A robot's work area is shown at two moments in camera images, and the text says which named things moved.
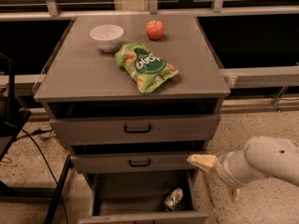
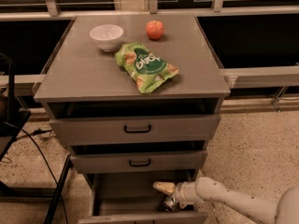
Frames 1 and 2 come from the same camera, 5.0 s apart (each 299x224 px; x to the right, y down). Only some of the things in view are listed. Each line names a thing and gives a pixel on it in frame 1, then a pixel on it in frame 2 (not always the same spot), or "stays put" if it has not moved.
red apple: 155,29 stays put
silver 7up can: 173,200 stays put
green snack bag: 147,69 stays put
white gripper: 222,169 to 180,192
